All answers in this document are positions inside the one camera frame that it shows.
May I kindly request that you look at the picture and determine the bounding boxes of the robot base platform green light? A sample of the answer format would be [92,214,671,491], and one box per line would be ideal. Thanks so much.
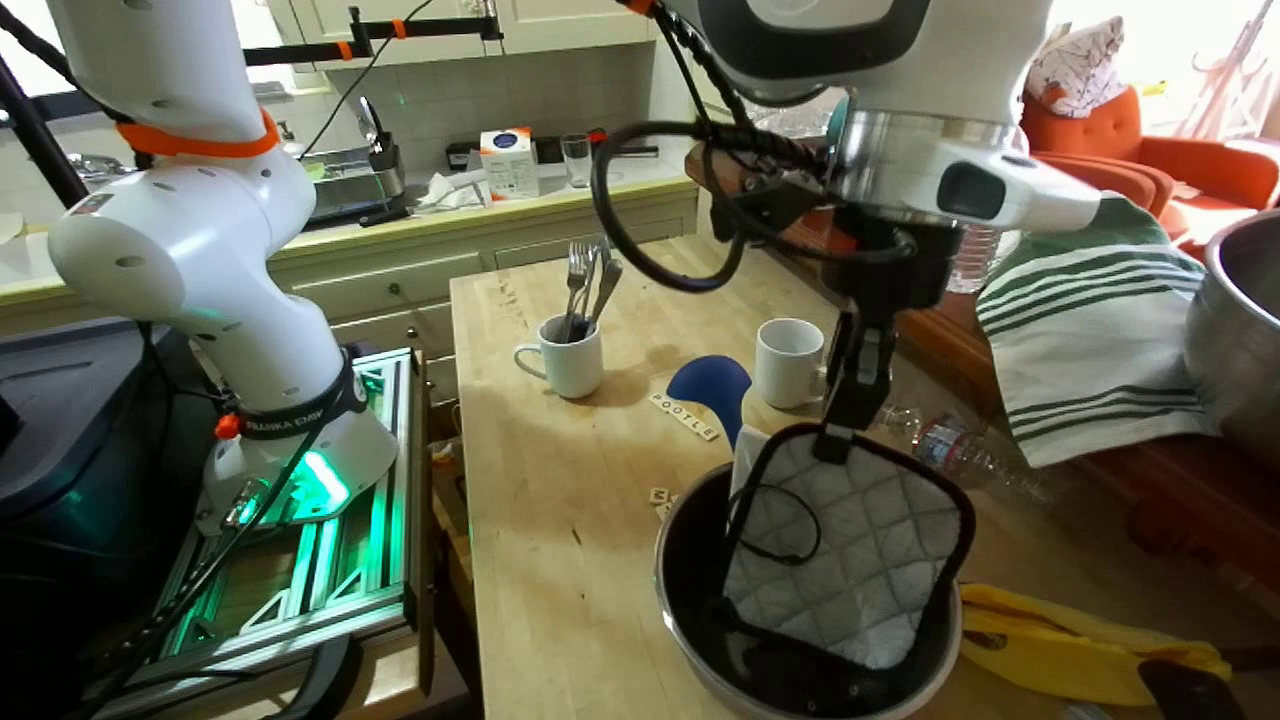
[77,345,431,705]

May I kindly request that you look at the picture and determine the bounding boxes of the dark grey plastic bin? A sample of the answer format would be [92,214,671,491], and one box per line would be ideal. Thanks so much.
[0,315,152,515]

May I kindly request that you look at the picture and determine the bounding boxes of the white box blue label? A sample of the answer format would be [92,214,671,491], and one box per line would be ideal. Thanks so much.
[476,124,541,202]

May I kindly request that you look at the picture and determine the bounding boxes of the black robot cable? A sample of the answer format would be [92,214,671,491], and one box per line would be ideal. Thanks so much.
[589,0,854,299]

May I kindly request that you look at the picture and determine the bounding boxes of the black and grey quilted cloth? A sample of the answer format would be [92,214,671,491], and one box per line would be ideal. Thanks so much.
[714,420,980,676]

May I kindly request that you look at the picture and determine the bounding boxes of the white cup without handle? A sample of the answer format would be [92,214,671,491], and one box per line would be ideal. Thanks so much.
[752,314,832,416]

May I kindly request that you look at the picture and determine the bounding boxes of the patterned pillow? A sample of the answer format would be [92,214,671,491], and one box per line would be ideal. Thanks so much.
[1022,11,1130,122]

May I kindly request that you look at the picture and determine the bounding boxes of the orange armchair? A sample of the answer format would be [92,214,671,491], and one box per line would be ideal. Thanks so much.
[1014,80,1280,252]

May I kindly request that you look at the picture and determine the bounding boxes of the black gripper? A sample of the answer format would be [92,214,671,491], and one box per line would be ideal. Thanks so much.
[813,215,966,468]

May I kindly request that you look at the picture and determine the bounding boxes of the dark kitchen faucet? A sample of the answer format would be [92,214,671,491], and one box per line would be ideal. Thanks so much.
[348,92,415,229]

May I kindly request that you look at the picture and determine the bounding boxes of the black camera boom orange joints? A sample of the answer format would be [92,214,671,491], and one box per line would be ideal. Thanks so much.
[236,4,512,72]

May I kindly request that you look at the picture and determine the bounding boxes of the clear drinking glass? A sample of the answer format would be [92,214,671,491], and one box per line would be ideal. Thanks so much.
[561,132,597,193]

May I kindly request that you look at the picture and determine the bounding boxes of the yellow banana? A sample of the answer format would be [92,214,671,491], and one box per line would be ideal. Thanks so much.
[955,580,1237,711]

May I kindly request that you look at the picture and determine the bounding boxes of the white mug with handle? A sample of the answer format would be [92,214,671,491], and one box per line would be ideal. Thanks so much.
[512,314,606,405]

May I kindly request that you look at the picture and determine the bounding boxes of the small pale stick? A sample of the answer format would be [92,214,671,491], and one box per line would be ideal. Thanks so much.
[646,392,727,439]

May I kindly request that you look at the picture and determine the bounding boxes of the large metal pot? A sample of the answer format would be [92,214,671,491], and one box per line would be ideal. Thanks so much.
[1178,208,1280,474]

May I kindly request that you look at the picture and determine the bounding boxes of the metal utensils in mug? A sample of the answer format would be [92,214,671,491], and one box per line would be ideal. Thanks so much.
[556,237,628,345]

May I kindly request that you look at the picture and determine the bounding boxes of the white green striped towel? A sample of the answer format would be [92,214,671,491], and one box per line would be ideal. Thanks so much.
[970,195,1225,474]

